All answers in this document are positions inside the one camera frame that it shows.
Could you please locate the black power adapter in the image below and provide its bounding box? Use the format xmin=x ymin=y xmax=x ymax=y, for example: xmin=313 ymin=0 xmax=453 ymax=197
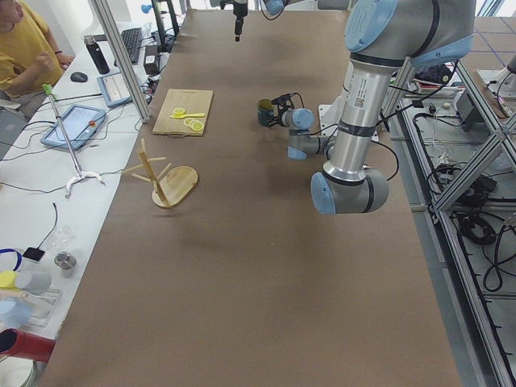
xmin=144 ymin=44 xmax=161 ymax=76

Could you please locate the small metal cup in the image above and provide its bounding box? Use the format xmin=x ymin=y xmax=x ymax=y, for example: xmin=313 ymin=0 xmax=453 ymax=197
xmin=54 ymin=252 xmax=77 ymax=278

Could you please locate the blue tablet near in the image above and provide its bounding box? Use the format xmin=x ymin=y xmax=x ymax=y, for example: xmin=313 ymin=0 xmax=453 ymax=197
xmin=40 ymin=104 xmax=106 ymax=150

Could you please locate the blue tablet far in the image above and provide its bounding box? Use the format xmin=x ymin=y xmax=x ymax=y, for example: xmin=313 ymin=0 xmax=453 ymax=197
xmin=97 ymin=73 xmax=131 ymax=108

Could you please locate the wooden cutting board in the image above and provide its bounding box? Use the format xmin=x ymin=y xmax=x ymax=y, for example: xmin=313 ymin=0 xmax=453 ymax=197
xmin=152 ymin=89 xmax=214 ymax=136

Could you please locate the red cylinder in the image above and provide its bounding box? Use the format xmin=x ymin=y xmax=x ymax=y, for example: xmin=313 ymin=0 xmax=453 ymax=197
xmin=1 ymin=328 xmax=56 ymax=363

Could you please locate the lemon slice on knife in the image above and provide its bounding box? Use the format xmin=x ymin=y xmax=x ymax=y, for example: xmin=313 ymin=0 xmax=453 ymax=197
xmin=171 ymin=106 xmax=186 ymax=118

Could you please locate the wooden cup storage rack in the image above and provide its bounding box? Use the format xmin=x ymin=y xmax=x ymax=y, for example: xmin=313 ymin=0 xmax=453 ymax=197
xmin=123 ymin=139 xmax=199 ymax=209

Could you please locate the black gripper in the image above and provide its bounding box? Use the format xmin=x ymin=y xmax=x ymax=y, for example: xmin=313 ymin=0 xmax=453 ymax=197
xmin=233 ymin=0 xmax=248 ymax=42
xmin=270 ymin=93 xmax=293 ymax=127

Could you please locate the silver reacher grabber tool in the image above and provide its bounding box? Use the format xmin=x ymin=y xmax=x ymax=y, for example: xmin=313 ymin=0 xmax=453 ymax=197
xmin=43 ymin=84 xmax=106 ymax=198

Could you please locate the person in yellow shirt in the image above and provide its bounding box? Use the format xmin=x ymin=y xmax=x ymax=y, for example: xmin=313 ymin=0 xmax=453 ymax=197
xmin=1 ymin=0 xmax=73 ymax=119

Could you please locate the grey cylinder cup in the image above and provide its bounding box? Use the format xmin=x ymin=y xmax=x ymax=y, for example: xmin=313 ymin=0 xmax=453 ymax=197
xmin=15 ymin=271 xmax=52 ymax=295

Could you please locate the aluminium frame post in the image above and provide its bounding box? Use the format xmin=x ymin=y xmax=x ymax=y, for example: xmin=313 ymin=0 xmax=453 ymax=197
xmin=89 ymin=0 xmax=151 ymax=123

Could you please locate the black computer mouse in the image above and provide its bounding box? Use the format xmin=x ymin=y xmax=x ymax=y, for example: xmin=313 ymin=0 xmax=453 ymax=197
xmin=70 ymin=72 xmax=89 ymax=83

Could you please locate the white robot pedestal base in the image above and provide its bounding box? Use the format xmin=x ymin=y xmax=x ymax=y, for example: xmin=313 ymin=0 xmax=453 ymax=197
xmin=318 ymin=89 xmax=379 ymax=142

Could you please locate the dark teal mug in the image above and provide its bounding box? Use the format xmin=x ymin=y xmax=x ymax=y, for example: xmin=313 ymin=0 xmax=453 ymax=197
xmin=257 ymin=99 xmax=277 ymax=127

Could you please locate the yellow cylinder object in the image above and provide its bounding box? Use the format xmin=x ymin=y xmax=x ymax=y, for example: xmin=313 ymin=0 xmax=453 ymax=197
xmin=0 ymin=271 xmax=19 ymax=289

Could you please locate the blue tablet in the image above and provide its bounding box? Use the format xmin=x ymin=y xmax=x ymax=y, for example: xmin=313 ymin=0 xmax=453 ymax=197
xmin=40 ymin=104 xmax=106 ymax=150
xmin=97 ymin=73 xmax=131 ymax=108

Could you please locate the yellow plastic knife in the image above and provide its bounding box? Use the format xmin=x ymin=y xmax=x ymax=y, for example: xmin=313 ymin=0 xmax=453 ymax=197
xmin=169 ymin=113 xmax=206 ymax=119

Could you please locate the small black square device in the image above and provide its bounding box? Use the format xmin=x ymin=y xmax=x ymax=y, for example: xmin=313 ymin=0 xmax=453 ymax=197
xmin=23 ymin=247 xmax=45 ymax=262

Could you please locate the black keyboard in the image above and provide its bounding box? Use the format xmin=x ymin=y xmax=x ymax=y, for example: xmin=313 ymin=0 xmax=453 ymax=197
xmin=121 ymin=27 xmax=143 ymax=65

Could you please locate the light blue cup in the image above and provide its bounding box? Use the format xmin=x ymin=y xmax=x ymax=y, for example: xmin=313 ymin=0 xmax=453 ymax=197
xmin=1 ymin=298 xmax=32 ymax=328

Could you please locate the black water bottle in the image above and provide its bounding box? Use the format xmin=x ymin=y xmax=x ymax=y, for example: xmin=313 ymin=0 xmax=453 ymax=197
xmin=84 ymin=35 xmax=110 ymax=75

